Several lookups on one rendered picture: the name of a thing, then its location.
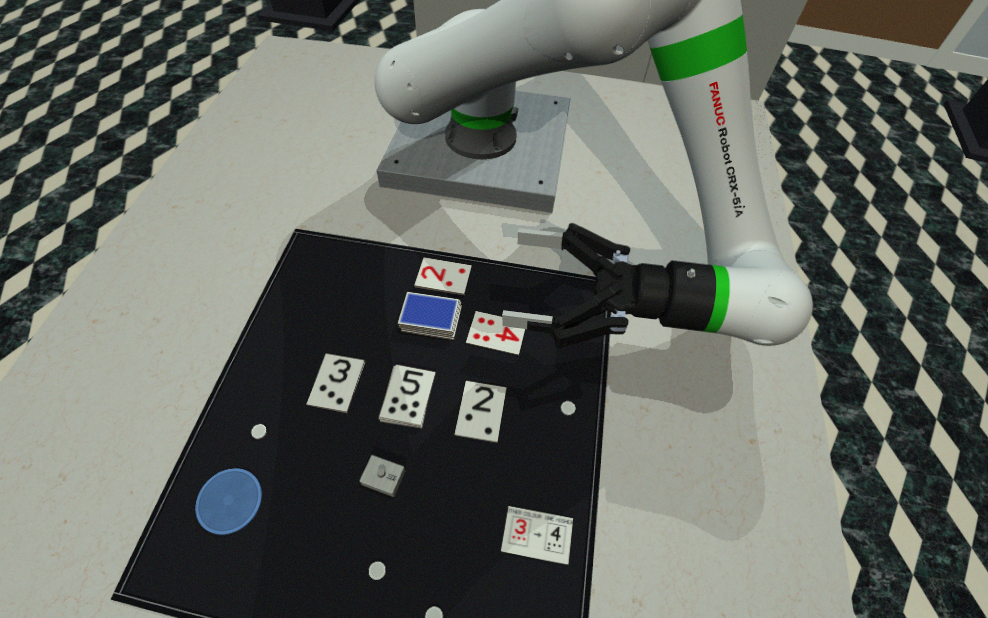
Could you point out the black card cloth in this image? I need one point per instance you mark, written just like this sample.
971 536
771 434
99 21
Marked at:
307 552
120 596

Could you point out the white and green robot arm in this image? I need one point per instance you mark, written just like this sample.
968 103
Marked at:
702 62

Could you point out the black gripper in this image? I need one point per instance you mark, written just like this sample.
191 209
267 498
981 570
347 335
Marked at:
640 289

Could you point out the blue playing card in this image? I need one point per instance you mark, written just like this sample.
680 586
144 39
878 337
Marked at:
429 312

